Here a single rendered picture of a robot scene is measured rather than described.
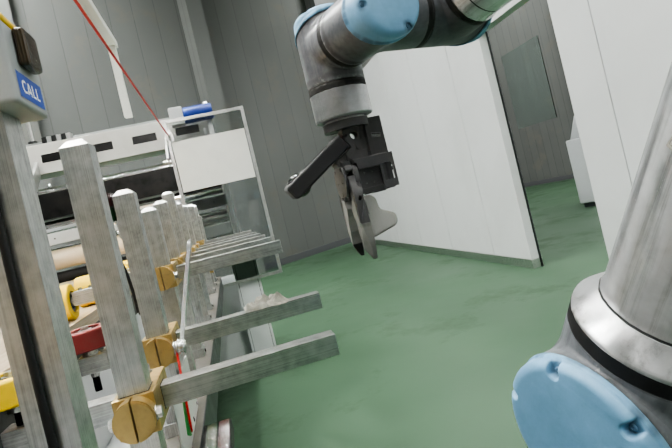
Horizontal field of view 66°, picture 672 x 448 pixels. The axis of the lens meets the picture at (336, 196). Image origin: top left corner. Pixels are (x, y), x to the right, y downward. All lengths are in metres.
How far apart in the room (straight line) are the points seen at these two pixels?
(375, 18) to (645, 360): 0.46
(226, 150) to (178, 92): 6.02
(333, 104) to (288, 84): 10.01
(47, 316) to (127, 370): 0.28
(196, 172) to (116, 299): 2.81
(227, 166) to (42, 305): 3.07
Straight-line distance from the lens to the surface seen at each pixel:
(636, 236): 0.45
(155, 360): 0.94
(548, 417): 0.52
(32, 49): 0.49
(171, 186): 3.53
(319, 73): 0.79
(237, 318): 1.00
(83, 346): 1.00
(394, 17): 0.70
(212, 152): 3.50
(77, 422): 0.47
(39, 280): 0.45
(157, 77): 9.41
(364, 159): 0.78
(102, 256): 0.70
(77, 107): 8.80
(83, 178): 0.71
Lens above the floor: 1.03
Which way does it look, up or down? level
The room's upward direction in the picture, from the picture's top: 14 degrees counter-clockwise
